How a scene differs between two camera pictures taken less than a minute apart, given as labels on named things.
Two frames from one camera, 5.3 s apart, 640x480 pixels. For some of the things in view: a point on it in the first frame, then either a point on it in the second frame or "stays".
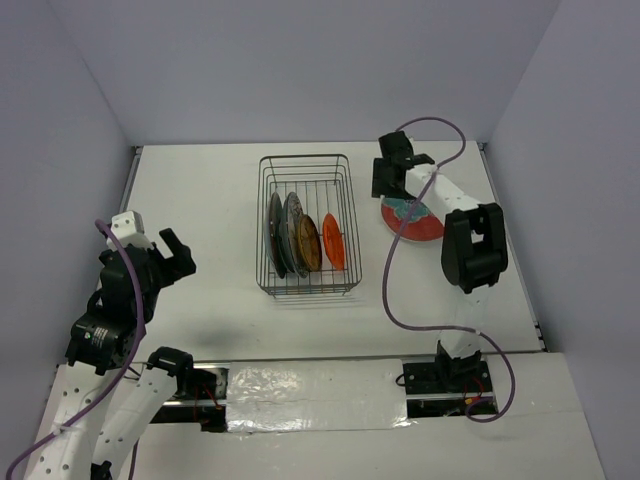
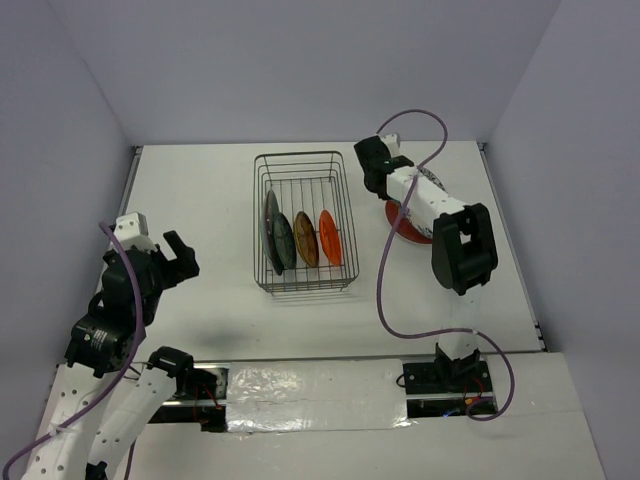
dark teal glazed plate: (272, 234) stays
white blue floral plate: (291, 216) → (429, 176)
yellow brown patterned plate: (309, 243) stays
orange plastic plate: (333, 242) stays
